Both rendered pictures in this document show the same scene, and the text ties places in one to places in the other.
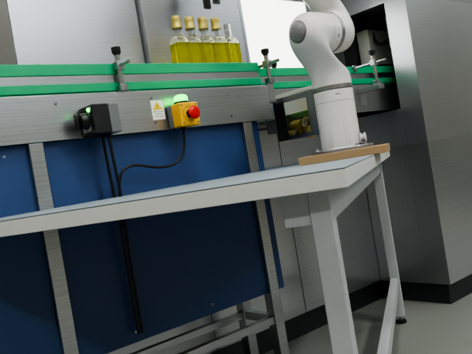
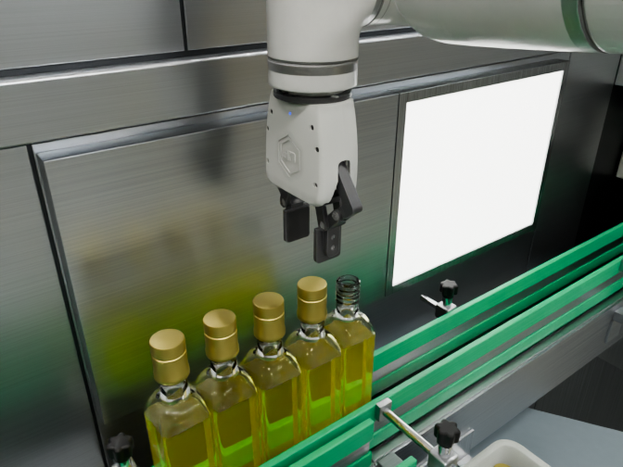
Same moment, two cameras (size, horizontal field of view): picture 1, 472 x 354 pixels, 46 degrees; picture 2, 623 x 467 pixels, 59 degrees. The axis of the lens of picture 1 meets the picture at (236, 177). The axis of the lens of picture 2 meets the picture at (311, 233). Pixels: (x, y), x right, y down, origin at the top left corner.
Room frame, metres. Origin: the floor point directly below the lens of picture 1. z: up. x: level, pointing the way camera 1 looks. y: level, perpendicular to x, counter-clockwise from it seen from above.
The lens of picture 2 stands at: (1.56, -0.05, 1.67)
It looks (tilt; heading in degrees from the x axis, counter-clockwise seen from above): 27 degrees down; 3
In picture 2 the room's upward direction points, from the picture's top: straight up
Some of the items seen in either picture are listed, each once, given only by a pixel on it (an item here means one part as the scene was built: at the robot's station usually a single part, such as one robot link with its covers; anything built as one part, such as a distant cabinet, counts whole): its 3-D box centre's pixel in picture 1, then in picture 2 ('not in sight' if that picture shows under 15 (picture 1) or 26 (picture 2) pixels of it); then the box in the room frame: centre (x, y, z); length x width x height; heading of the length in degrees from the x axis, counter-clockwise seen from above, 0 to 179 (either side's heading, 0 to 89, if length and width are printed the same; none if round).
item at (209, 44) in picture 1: (209, 65); (273, 419); (2.05, 0.03, 1.16); 0.06 x 0.06 x 0.21; 39
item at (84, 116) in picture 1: (81, 121); not in sight; (1.50, 0.38, 0.96); 0.04 x 0.03 x 0.04; 40
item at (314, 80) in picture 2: not in sight; (311, 72); (2.09, -0.02, 1.57); 0.09 x 0.08 x 0.03; 40
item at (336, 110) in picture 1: (337, 121); not in sight; (1.73, -0.34, 0.87); 0.19 x 0.19 x 0.18
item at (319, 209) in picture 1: (369, 284); not in sight; (1.72, -0.35, 0.36); 1.51 x 0.09 x 0.71; 162
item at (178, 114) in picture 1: (183, 116); not in sight; (1.72, 0.13, 0.96); 0.07 x 0.07 x 0.07; 40
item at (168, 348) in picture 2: (175, 22); (169, 356); (1.98, 0.12, 1.31); 0.04 x 0.04 x 0.04
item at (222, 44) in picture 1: (222, 65); (311, 399); (2.09, -0.02, 1.16); 0.06 x 0.06 x 0.21; 40
